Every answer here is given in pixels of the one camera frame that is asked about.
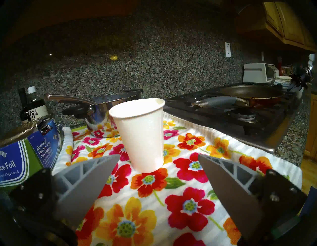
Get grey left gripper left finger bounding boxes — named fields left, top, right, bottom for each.
left=9, top=154, right=121, bottom=227

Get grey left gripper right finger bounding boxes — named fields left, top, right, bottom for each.
left=198, top=154, right=308, bottom=245

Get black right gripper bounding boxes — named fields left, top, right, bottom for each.
left=288, top=67, right=312, bottom=92

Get stacked white plates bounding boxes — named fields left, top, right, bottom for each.
left=274, top=76, right=292, bottom=88

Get floral kitchen towel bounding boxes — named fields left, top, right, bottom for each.
left=51, top=112, right=303, bottom=246

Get white toaster oven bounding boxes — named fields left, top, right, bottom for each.
left=243, top=63, right=277, bottom=84

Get wooden lower cabinet run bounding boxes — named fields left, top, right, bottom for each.
left=303, top=93, right=317, bottom=161

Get dark nonstick frying pan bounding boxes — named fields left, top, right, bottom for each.
left=192, top=85, right=284, bottom=109

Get wooden upper cabinet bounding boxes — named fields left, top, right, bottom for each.
left=263, top=0, right=317, bottom=52

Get blue foodservice foil box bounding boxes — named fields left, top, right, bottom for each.
left=0, top=114, right=64, bottom=189

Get stainless steel gas cooktop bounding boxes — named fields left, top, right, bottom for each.
left=163, top=83, right=304, bottom=153

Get stainless steel saucepan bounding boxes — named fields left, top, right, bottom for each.
left=45, top=89, right=144, bottom=138

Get black cast iron grate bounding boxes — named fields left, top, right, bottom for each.
left=165, top=84, right=297, bottom=139

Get dark blue moving blanket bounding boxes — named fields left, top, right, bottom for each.
left=300, top=186, right=317, bottom=218

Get dark bottle with white label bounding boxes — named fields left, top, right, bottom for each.
left=26, top=86, right=49, bottom=121

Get slim dark glass bottle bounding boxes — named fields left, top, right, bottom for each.
left=18, top=87, right=29, bottom=123

